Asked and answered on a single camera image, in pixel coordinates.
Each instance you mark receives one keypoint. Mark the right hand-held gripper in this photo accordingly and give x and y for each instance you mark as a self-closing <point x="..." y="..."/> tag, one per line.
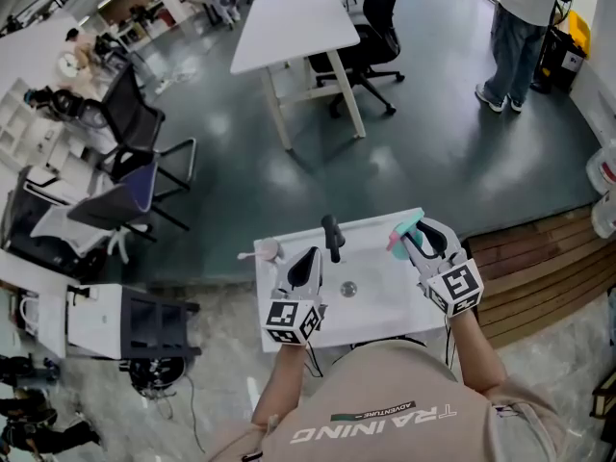
<point x="457" y="287"/>

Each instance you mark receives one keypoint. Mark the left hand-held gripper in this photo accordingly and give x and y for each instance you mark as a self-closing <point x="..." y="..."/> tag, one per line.
<point x="289" y="318"/>

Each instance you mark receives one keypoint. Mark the teal spray bottle pink trigger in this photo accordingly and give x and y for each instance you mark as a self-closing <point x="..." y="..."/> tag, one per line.
<point x="400" y="250"/>

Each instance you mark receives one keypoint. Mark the person's right forearm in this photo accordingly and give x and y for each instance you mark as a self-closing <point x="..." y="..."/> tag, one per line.
<point x="474" y="359"/>

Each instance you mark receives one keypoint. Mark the person's left forearm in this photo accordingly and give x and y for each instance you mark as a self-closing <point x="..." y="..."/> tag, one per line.
<point x="284" y="383"/>

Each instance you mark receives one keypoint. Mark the black faucet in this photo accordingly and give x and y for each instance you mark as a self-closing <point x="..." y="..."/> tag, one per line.
<point x="332" y="238"/>

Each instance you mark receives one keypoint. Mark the pink cup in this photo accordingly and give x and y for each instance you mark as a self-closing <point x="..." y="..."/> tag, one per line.
<point x="269" y="249"/>

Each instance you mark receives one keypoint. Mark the metal sink drain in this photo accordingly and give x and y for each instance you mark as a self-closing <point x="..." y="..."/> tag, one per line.
<point x="349" y="288"/>

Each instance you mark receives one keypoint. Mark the white toothbrush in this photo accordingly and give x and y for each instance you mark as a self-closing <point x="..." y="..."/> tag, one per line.
<point x="248" y="255"/>

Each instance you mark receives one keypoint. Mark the white sink basin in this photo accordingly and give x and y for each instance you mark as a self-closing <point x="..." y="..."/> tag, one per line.
<point x="380" y="315"/>

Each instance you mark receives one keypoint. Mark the wooden slat platform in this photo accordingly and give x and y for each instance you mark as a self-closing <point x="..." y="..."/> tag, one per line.
<point x="539" y="277"/>

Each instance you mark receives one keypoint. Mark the person's beige shirt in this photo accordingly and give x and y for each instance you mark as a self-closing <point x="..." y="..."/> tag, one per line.
<point x="385" y="402"/>

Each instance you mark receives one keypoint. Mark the black open shelf unit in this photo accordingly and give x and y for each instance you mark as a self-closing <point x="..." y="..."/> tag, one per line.
<point x="154" y="320"/>

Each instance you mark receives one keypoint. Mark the white plastic jug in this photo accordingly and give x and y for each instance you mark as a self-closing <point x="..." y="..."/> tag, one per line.
<point x="605" y="217"/>
<point x="605" y="169"/>

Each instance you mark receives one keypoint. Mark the purple backed white office chair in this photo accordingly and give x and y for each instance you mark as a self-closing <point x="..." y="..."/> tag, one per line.
<point x="120" y="200"/>

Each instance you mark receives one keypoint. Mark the black wheeled office chair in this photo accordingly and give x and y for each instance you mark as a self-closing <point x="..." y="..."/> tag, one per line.
<point x="366" y="56"/>

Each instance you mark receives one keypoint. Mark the white cabinet box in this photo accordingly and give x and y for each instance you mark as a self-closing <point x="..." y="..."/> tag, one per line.
<point x="94" y="320"/>

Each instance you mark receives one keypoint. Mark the black mesh cantilever chair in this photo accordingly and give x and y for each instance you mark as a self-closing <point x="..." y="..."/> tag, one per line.
<point x="132" y="123"/>

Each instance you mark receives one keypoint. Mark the yellow and black tool box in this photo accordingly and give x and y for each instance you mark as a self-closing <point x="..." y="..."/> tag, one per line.
<point x="565" y="51"/>

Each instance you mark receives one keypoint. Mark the white table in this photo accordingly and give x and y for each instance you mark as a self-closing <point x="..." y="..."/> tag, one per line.
<point x="298" y="22"/>

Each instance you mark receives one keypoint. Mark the white round clock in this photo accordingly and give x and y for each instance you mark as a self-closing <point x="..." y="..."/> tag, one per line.
<point x="67" y="64"/>

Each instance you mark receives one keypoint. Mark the white cubby shelf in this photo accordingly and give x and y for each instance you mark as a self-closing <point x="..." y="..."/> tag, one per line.
<point x="24" y="123"/>

